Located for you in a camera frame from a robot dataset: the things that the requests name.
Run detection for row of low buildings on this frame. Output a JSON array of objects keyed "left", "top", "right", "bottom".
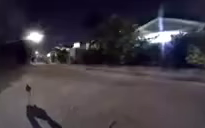
[{"left": 45, "top": 39, "right": 103, "bottom": 65}]

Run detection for street lamp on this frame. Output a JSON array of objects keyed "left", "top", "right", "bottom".
[{"left": 24, "top": 30, "right": 45, "bottom": 64}]

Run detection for grey concrete road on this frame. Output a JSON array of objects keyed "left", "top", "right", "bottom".
[{"left": 0, "top": 62, "right": 205, "bottom": 128}]

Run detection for dark tree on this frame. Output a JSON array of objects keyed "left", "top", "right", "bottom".
[{"left": 97, "top": 14, "right": 142, "bottom": 66}]

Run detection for roadside bushes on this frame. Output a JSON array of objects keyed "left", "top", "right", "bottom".
[{"left": 184, "top": 44, "right": 205, "bottom": 70}]

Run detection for building with lit roof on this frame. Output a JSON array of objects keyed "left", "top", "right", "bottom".
[{"left": 135, "top": 17, "right": 205, "bottom": 69}]

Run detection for dark wall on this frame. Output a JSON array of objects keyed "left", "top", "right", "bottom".
[{"left": 0, "top": 39, "right": 33, "bottom": 68}]

